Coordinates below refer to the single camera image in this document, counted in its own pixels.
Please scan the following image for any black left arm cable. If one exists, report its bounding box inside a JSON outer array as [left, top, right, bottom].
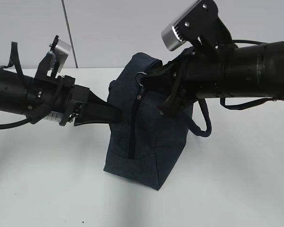
[[0, 41, 64, 131]]

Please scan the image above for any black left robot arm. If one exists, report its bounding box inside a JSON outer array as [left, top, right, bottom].
[[0, 68, 122, 130]]

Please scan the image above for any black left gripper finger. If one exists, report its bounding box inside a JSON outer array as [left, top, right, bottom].
[[73, 119, 110, 127], [81, 91, 122, 123]]

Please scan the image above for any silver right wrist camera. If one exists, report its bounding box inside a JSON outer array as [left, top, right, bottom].
[[161, 0, 232, 51]]

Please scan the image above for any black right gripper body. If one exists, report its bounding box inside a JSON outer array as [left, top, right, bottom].
[[165, 48, 198, 104]]

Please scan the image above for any silver zipper pull ring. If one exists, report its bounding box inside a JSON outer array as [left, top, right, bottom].
[[135, 71, 148, 88]]

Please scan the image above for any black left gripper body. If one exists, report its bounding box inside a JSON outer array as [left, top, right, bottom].
[[54, 76, 89, 126]]

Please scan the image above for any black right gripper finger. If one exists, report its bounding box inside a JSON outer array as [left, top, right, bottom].
[[158, 88, 192, 117], [142, 61, 179, 92]]

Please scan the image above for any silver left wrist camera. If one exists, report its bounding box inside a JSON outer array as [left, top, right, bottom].
[[35, 35, 71, 78]]

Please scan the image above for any black strap cable loop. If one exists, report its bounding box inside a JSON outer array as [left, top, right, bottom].
[[219, 96, 279, 111]]

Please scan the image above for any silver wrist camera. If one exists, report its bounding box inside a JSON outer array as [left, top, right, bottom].
[[35, 35, 71, 78], [161, 0, 232, 51]]

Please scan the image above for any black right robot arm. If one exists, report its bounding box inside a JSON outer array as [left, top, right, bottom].
[[141, 41, 284, 116]]

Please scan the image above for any dark blue zip bag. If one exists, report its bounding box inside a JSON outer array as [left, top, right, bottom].
[[103, 52, 213, 191]]

